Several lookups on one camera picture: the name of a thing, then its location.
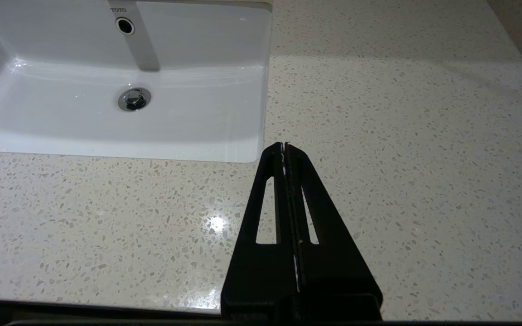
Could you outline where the white ceramic sink basin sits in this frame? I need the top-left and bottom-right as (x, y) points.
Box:
(0, 0), (274, 163)

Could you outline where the chrome overflow hole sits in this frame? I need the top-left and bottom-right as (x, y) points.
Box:
(116, 17), (135, 36)

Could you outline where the chrome sink drain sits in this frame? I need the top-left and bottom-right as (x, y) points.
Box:
(118, 87), (152, 112)

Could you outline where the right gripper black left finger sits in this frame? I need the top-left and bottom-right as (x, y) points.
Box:
(220, 142), (300, 303)

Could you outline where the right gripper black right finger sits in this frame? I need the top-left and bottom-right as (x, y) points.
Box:
(285, 143), (383, 304)

